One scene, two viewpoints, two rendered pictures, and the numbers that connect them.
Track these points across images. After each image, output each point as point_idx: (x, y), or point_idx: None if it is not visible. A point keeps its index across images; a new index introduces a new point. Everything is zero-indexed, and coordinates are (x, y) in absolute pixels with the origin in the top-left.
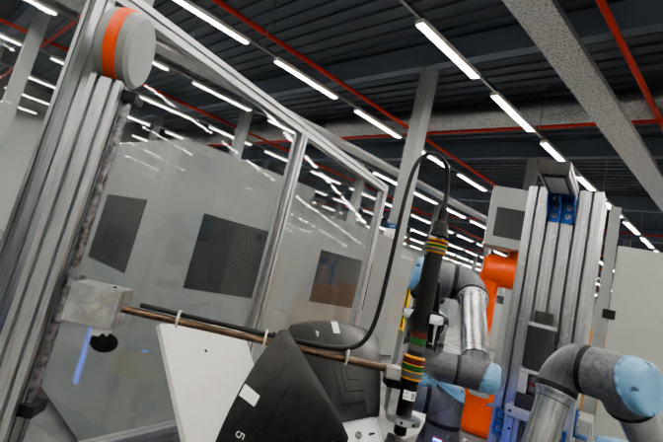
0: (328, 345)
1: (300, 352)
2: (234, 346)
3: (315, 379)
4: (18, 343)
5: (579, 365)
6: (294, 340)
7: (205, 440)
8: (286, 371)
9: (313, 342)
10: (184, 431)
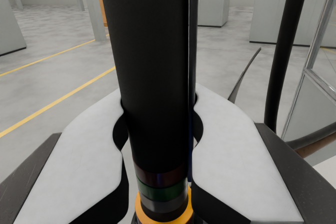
0: (309, 134)
1: (246, 68)
2: None
3: (231, 91)
4: None
5: None
6: (253, 58)
7: (331, 181)
8: (241, 74)
9: (326, 126)
10: (331, 158)
